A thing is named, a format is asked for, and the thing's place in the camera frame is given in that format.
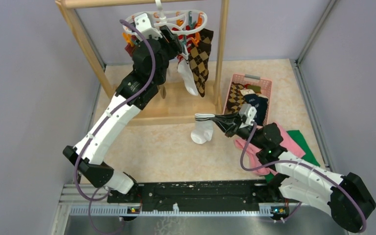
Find wooden drying rack frame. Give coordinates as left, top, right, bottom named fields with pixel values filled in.
left=55, top=0, right=229, bottom=126

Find pink cloth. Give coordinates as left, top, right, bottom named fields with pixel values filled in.
left=234, top=122, right=306, bottom=176

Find green cloth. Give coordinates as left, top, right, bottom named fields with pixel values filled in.
left=279, top=127, right=320, bottom=166

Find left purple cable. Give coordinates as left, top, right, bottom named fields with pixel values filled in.
left=73, top=19, right=157, bottom=235

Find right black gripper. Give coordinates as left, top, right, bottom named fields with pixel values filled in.
left=210, top=111, right=265, bottom=149

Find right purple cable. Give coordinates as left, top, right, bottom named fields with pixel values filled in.
left=239, top=122, right=368, bottom=233

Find purple cable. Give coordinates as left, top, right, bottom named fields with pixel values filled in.
left=239, top=122, right=368, bottom=233
left=73, top=19, right=157, bottom=235

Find white round clip hanger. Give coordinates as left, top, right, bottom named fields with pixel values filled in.
left=126, top=0, right=208, bottom=43

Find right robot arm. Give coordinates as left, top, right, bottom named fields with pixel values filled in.
left=210, top=113, right=376, bottom=233

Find pink laundry basket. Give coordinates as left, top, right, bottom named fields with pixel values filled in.
left=223, top=73, right=272, bottom=125

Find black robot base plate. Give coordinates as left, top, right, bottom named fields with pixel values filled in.
left=107, top=180, right=292, bottom=212

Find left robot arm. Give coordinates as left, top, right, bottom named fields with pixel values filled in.
left=63, top=26, right=183, bottom=202

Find brown argyle sock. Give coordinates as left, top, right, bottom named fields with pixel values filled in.
left=188, top=28, right=214, bottom=97

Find dark red hanging sock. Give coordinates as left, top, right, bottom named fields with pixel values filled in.
left=125, top=43, right=135, bottom=58

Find tan hanging sock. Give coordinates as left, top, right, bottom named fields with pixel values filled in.
left=159, top=85, right=166, bottom=99

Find red white striped sock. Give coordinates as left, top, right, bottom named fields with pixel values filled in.
left=171, top=27, right=188, bottom=42

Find brown argyle socks in basket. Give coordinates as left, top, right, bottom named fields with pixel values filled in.
left=224, top=82, right=245, bottom=114

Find white sock black stripes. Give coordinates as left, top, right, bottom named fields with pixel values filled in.
left=177, top=46, right=199, bottom=96

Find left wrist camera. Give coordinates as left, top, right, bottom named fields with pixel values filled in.
left=133, top=12, right=163, bottom=40

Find navy sock in basket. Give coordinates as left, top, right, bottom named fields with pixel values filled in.
left=244, top=94, right=269, bottom=126

